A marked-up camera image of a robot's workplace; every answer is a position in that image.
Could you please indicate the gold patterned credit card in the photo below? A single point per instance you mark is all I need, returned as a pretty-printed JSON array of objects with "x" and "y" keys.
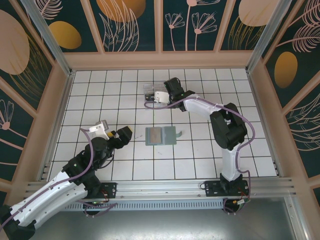
[{"x": 155, "y": 136}]

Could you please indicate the green card holder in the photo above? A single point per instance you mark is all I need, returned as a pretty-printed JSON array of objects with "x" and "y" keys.
[{"x": 170, "y": 136}]

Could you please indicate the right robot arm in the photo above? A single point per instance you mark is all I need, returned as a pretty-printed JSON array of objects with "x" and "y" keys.
[{"x": 200, "y": 107}]

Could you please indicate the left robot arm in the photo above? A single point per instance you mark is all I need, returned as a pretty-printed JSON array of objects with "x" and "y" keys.
[{"x": 50, "y": 197}]

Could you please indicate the black Vip credit card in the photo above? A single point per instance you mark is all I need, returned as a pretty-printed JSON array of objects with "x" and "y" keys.
[{"x": 149, "y": 97}]

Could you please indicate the clear acrylic card organizer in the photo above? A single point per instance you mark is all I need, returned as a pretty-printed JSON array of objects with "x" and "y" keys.
[{"x": 150, "y": 87}]

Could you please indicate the grey metal sheet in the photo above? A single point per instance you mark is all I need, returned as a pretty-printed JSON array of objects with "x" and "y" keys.
[{"x": 160, "y": 225}]

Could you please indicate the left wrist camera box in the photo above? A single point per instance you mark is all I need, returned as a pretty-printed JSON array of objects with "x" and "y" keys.
[{"x": 98, "y": 130}]

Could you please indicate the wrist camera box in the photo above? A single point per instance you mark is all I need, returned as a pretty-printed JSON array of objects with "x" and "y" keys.
[
  {"x": 98, "y": 130},
  {"x": 161, "y": 97}
]

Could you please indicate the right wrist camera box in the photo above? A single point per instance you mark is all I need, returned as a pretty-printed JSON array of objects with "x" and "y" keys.
[{"x": 161, "y": 97}]

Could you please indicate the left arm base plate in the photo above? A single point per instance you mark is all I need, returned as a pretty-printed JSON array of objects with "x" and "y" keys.
[{"x": 110, "y": 190}]

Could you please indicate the aluminium mounting rail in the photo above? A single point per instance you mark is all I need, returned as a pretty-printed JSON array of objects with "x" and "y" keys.
[{"x": 160, "y": 187}]

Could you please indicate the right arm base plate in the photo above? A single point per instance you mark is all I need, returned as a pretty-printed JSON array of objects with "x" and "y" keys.
[{"x": 212, "y": 190}]

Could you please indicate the aluminium frame post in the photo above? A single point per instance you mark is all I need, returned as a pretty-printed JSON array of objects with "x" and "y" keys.
[
  {"x": 51, "y": 42},
  {"x": 267, "y": 37}
]

